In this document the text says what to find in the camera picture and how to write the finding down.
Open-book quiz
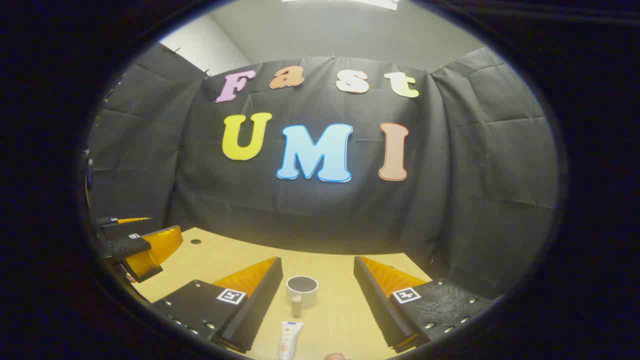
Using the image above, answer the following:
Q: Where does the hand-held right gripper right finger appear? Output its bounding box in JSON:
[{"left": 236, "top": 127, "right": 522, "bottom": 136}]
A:
[{"left": 353, "top": 256, "right": 497, "bottom": 354}]

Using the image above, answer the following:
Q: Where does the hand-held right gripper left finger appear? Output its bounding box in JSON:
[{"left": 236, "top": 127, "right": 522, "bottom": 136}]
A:
[{"left": 150, "top": 256, "right": 284, "bottom": 354}]

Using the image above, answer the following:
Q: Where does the white cup with wooden handle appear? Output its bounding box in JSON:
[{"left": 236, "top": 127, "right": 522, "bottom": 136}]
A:
[{"left": 286, "top": 275, "right": 319, "bottom": 318}]

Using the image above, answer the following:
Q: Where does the white toothpaste tube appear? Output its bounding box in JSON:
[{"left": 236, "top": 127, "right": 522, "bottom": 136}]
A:
[{"left": 278, "top": 321, "right": 304, "bottom": 360}]

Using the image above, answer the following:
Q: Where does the light wooden desktop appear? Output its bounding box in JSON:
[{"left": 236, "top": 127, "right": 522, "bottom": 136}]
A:
[{"left": 131, "top": 227, "right": 433, "bottom": 360}]

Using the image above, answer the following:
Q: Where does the black backdrop cloth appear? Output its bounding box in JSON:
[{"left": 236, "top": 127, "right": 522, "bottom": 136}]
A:
[{"left": 86, "top": 42, "right": 560, "bottom": 301}]

